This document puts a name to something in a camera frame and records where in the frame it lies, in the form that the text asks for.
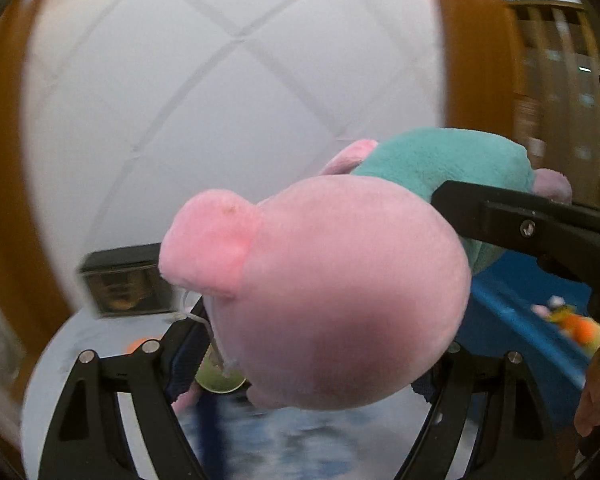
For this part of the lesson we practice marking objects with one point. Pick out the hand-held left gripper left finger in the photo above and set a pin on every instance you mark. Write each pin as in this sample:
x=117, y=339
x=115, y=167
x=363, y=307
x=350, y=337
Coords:
x=185, y=365

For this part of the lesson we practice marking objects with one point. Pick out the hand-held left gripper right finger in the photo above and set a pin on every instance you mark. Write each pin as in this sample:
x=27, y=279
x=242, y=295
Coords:
x=460, y=385

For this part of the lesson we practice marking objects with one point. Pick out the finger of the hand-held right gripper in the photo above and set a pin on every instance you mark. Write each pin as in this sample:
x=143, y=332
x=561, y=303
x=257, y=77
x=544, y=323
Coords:
x=530, y=230

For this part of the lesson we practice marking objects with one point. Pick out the blue plastic bin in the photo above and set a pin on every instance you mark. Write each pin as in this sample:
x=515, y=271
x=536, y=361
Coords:
x=520, y=340

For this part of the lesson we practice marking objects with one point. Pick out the pink pig plush teal body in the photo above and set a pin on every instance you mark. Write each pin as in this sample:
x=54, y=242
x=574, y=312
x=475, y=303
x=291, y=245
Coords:
x=330, y=285

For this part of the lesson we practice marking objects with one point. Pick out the white marbled desktop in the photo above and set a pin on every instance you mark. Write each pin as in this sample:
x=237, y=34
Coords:
x=105, y=332

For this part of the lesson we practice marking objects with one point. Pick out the person's right hand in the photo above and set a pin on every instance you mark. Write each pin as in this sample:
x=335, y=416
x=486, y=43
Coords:
x=592, y=400

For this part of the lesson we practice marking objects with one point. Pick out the green round object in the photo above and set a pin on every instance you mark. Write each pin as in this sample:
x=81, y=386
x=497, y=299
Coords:
x=215, y=377

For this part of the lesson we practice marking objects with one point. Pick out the small pink plush toy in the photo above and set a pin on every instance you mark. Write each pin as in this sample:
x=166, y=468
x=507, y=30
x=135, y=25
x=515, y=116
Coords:
x=187, y=397

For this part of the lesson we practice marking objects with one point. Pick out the dark green gift box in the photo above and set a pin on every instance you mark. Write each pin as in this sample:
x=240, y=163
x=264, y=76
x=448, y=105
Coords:
x=125, y=285

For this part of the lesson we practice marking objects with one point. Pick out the wooden slat partition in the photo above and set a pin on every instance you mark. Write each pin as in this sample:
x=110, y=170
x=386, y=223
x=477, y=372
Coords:
x=555, y=85

